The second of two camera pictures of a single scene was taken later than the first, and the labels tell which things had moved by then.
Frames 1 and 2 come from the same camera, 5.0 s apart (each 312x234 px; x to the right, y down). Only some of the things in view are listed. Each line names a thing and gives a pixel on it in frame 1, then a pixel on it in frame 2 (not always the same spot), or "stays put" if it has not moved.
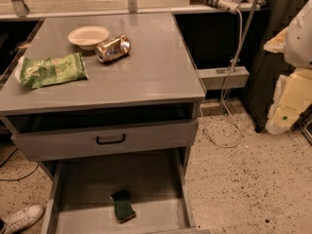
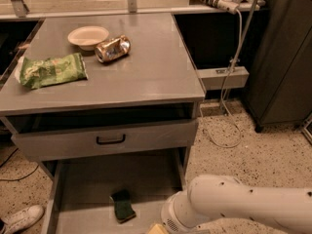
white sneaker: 21,219 stays put
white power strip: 226,2 stays put
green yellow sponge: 123,209 stays put
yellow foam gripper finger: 277,44 -> 192,211
